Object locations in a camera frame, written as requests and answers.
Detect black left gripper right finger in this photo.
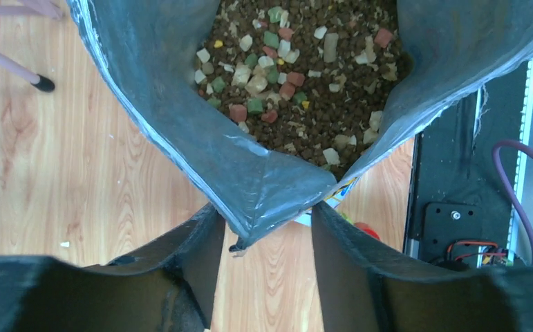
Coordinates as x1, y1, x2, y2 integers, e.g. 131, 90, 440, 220
311, 202, 533, 331

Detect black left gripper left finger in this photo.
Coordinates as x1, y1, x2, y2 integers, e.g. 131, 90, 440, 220
0, 205, 225, 331

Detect pet food bag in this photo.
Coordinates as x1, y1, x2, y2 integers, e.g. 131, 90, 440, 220
68, 1, 533, 250

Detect brown pet food kibble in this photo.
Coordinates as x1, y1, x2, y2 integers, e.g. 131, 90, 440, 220
195, 1, 409, 179

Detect red yellow green toy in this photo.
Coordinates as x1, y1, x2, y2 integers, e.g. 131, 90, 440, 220
340, 212, 380, 241

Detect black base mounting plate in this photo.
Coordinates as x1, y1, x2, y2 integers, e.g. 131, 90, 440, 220
403, 63, 529, 267

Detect pink tripod stand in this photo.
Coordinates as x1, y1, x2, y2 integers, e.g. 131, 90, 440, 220
0, 0, 66, 93

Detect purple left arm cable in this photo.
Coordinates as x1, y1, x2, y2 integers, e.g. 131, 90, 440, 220
492, 139, 533, 267

